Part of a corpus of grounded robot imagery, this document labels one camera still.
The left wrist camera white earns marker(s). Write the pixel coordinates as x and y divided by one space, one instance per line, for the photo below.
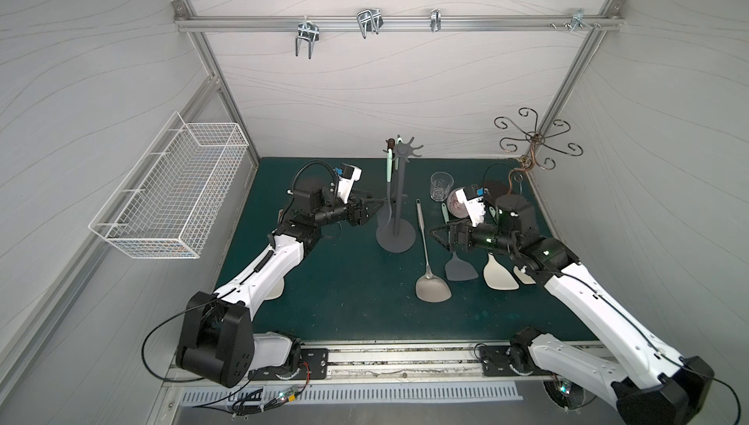
348 175

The aluminium cross rail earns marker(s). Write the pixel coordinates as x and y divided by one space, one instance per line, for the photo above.
391 23

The small metal hook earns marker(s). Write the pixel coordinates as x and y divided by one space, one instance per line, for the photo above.
435 20

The steel turner metal handle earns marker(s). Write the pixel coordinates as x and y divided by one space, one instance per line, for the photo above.
429 287

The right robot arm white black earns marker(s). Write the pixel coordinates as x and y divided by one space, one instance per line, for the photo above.
656 264

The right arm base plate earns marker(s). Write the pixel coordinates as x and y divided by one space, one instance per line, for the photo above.
494 360

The double metal hook middle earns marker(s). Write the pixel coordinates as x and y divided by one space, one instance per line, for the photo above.
369 21

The double metal hook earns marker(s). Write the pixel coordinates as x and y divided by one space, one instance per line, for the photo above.
309 34
369 21

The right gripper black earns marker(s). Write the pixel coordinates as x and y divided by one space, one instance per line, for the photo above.
458 236

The cream spoon wooden handle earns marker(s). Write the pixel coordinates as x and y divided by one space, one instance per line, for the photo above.
277 291

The bronze scroll hook stand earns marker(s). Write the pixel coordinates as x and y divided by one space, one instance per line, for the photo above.
535 139

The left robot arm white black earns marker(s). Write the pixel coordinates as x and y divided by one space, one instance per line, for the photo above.
217 340

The white vent strip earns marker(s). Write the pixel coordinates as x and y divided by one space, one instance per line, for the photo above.
363 393

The white wire basket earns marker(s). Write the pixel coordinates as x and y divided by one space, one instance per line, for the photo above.
167 204

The pink striped bowl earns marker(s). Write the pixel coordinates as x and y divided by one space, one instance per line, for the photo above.
455 207

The double metal hook left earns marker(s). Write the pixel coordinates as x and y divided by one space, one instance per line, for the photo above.
309 34

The clear drinking glass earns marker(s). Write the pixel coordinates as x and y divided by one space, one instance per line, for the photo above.
441 184

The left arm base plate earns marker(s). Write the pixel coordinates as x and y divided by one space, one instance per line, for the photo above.
305 362

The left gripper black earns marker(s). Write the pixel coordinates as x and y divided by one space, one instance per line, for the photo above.
357 211

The cream spatula wooden handle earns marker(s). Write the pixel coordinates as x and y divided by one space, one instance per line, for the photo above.
497 277

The grey utensil rack stand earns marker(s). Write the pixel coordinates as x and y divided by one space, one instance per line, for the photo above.
398 236

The grey turner mint handle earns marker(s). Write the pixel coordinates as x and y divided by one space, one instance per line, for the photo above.
457 269

